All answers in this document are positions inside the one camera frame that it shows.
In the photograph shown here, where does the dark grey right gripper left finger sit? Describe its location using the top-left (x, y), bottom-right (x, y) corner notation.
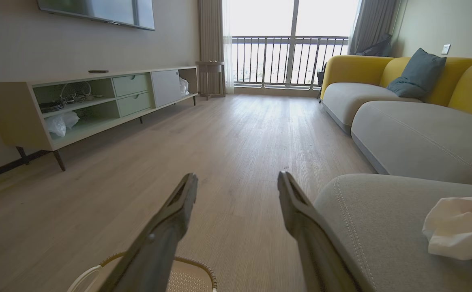
top-left (98, 173), bottom-right (199, 292)

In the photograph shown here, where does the pale green cabinet drawer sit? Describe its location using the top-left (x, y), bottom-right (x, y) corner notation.
top-left (112, 73), bottom-right (152, 98)
top-left (116, 91), bottom-right (154, 118)

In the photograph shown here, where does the white cabinet door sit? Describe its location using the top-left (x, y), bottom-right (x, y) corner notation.
top-left (150, 69), bottom-right (183, 108)

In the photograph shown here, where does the small wooden side table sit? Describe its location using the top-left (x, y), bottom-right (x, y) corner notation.
top-left (195, 60), bottom-right (226, 101)

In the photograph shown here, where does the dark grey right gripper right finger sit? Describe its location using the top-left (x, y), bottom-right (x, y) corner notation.
top-left (277, 171), bottom-right (362, 292)

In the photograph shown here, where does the cream television cabinet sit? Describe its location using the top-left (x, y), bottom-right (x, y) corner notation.
top-left (0, 66), bottom-right (200, 172)

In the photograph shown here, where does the white garment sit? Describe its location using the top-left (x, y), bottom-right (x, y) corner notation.
top-left (422, 196), bottom-right (472, 266)

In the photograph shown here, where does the wall mounted television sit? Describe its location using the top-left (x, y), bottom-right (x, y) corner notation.
top-left (36, 0), bottom-right (156, 31)

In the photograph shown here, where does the beige curtain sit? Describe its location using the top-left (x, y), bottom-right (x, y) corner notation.
top-left (197, 0), bottom-right (236, 96)

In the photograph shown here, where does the grey curtain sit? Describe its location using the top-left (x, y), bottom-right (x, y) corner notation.
top-left (347, 0), bottom-right (401, 56)

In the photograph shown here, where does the glass balcony door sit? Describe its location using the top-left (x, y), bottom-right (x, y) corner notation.
top-left (223, 0), bottom-right (360, 97)

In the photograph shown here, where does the black balcony railing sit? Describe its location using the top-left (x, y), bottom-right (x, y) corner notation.
top-left (231, 35), bottom-right (350, 88)

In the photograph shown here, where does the bundle of cables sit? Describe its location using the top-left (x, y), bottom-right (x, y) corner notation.
top-left (39, 81), bottom-right (103, 114)

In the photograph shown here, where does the small black stand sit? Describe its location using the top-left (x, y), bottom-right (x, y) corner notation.
top-left (317, 61), bottom-right (328, 104)

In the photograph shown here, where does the clear plastic bag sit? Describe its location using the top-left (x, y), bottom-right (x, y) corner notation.
top-left (44, 111), bottom-right (80, 137)

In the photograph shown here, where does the cream plastic laundry basket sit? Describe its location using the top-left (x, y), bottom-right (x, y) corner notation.
top-left (67, 252), bottom-right (218, 292)

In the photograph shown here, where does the grey yellow sofa section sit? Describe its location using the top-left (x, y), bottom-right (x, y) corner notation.
top-left (320, 55), bottom-right (472, 135)
top-left (313, 173), bottom-right (472, 292)
top-left (350, 59), bottom-right (472, 187)

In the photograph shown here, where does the blue grey throw cushion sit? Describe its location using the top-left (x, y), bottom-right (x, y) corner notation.
top-left (386, 48), bottom-right (448, 99)

